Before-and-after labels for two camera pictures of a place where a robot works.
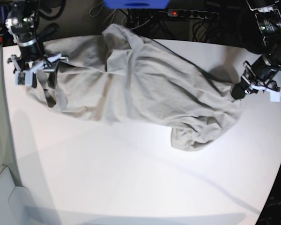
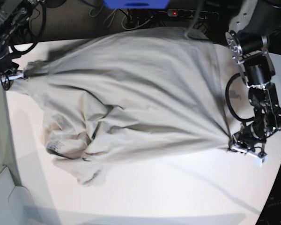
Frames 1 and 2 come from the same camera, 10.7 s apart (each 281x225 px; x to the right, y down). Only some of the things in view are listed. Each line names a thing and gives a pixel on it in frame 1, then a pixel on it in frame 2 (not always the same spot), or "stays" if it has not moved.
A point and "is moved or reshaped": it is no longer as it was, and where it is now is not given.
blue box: (137, 4) stays
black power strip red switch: (180, 12) stays
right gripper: (258, 76) to (247, 141)
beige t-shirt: (119, 77) is moved or reshaped
